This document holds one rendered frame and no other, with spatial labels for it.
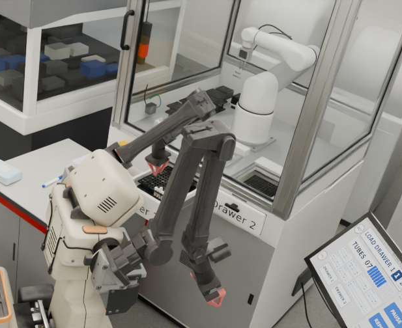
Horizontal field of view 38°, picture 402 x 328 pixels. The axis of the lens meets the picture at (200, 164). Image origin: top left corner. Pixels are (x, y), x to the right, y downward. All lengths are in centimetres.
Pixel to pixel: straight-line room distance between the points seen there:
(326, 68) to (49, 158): 145
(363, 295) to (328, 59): 85
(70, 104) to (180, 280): 110
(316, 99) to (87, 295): 110
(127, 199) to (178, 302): 145
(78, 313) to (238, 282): 104
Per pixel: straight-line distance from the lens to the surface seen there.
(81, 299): 200
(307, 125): 234
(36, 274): 280
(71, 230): 174
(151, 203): 249
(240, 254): 274
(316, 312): 364
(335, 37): 222
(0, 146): 339
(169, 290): 313
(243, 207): 259
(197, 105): 198
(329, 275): 222
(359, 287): 214
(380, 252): 217
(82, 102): 329
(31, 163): 294
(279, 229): 256
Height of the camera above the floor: 230
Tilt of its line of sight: 29 degrees down
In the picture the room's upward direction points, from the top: 13 degrees clockwise
